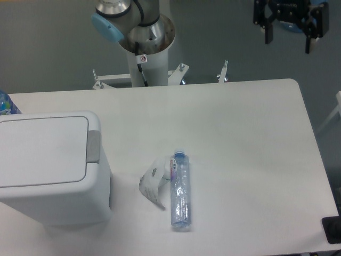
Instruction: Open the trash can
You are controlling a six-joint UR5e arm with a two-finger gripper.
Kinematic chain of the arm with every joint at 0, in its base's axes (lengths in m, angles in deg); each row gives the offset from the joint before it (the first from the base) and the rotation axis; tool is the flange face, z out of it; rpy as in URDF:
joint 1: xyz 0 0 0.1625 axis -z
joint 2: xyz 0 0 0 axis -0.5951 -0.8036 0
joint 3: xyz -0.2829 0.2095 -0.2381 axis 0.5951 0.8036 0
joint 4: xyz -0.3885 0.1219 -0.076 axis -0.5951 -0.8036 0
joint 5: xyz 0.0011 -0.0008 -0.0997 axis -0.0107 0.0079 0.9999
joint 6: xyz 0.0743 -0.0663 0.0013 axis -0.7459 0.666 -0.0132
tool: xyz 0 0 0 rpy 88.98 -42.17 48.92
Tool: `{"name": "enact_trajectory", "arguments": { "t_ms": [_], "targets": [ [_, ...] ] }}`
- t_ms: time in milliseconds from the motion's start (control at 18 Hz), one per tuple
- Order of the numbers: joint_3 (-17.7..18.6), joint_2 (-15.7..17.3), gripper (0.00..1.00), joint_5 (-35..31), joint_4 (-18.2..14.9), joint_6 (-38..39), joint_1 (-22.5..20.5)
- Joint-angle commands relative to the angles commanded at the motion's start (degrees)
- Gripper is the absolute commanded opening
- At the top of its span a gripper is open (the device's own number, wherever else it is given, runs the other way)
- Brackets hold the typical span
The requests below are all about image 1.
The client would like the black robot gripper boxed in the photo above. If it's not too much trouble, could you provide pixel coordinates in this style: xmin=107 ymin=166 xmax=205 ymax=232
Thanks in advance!
xmin=253 ymin=1 xmax=329 ymax=54

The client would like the white trash can lid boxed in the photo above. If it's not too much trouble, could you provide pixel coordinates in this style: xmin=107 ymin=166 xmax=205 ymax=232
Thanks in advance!
xmin=1 ymin=116 xmax=88 ymax=187

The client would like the white trash can body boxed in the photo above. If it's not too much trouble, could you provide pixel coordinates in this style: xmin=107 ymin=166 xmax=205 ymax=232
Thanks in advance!
xmin=1 ymin=111 xmax=112 ymax=225

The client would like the clear plastic water bottle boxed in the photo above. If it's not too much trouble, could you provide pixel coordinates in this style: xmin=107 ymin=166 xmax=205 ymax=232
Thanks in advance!
xmin=170 ymin=149 xmax=192 ymax=229

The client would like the torn white bottle label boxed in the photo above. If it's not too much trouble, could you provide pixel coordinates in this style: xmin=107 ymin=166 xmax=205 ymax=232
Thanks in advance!
xmin=139 ymin=155 xmax=171 ymax=211

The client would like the black clamp at table corner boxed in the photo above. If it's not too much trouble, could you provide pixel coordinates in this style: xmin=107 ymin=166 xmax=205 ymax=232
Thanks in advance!
xmin=322 ymin=216 xmax=340 ymax=244

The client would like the grey lid push button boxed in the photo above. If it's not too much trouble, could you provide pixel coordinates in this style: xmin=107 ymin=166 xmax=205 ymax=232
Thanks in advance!
xmin=86 ymin=130 xmax=101 ymax=163

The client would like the blue labelled bottle at edge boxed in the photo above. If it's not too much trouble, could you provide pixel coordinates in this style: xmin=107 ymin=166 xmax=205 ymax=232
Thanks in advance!
xmin=0 ymin=90 xmax=22 ymax=115

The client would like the white frame at right edge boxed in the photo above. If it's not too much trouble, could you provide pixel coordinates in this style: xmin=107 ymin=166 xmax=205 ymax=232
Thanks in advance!
xmin=316 ymin=91 xmax=340 ymax=136

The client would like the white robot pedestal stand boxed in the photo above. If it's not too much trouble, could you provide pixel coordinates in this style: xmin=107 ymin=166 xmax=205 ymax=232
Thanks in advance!
xmin=92 ymin=14 xmax=229 ymax=90

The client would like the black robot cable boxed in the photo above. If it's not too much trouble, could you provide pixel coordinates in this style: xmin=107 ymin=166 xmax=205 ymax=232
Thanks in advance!
xmin=134 ymin=41 xmax=149 ymax=87

